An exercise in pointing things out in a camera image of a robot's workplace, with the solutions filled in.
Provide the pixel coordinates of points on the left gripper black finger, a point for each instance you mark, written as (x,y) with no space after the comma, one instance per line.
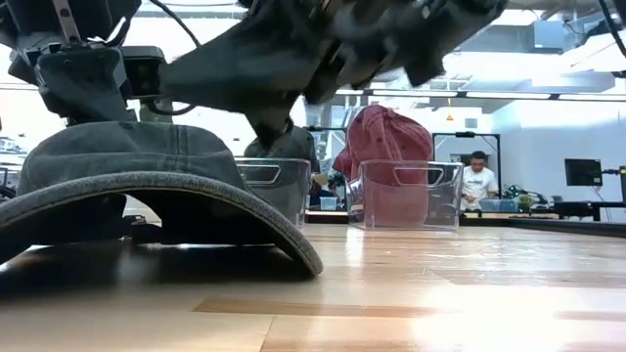
(83,88)

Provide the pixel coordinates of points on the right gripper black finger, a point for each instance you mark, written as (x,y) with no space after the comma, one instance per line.
(244,68)

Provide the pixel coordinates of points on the long ceiling light bar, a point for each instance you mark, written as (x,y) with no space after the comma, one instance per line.
(508,95)

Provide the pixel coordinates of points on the person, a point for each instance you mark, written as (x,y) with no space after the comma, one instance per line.
(479,186)
(320,193)

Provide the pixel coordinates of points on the clear plastic bin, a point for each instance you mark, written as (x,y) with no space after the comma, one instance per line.
(298,215)
(452,215)

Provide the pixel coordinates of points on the small pale storage box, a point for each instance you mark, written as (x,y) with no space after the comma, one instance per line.
(327,203)

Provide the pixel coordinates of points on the clear storage box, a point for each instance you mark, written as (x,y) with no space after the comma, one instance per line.
(496,205)

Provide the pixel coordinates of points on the black computer monitor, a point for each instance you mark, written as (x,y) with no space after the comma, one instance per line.
(583,172)

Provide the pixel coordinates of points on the black desk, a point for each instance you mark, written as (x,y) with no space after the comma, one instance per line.
(587,207)

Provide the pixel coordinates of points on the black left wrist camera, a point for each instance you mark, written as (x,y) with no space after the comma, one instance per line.
(144,73)

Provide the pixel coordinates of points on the black aluminium table frame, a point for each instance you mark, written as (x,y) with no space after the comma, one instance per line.
(538,226)

